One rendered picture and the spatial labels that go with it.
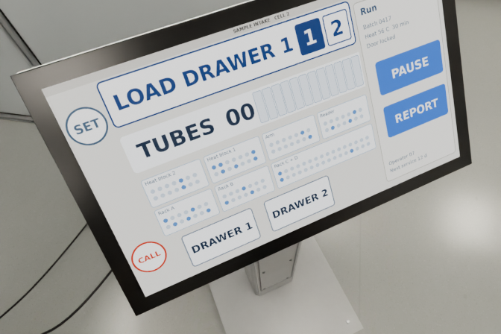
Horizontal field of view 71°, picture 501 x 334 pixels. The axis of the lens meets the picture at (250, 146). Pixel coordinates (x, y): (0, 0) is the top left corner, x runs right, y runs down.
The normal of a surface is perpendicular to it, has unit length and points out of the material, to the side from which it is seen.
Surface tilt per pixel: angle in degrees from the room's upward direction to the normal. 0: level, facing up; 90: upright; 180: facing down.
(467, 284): 0
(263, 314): 3
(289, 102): 50
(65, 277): 0
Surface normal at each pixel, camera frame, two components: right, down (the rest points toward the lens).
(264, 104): 0.27, 0.24
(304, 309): -0.03, -0.50
